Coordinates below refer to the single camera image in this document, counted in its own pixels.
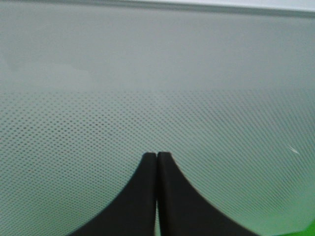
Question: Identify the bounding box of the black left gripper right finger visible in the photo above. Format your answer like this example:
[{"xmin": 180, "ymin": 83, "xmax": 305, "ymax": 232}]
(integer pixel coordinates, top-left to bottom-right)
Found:
[{"xmin": 157, "ymin": 152, "xmax": 255, "ymax": 236}]

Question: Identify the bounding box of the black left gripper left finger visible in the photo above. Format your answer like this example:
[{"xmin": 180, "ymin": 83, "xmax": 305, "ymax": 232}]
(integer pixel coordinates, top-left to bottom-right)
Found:
[{"xmin": 70, "ymin": 152, "xmax": 157, "ymax": 236}]

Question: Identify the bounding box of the white microwave oven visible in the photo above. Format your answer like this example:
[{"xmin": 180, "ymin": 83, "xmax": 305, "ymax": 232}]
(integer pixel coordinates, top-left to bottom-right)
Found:
[{"xmin": 0, "ymin": 0, "xmax": 315, "ymax": 236}]

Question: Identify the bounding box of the white microwave door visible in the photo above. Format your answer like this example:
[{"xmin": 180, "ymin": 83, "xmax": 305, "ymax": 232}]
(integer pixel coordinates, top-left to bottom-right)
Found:
[{"xmin": 0, "ymin": 2, "xmax": 315, "ymax": 236}]

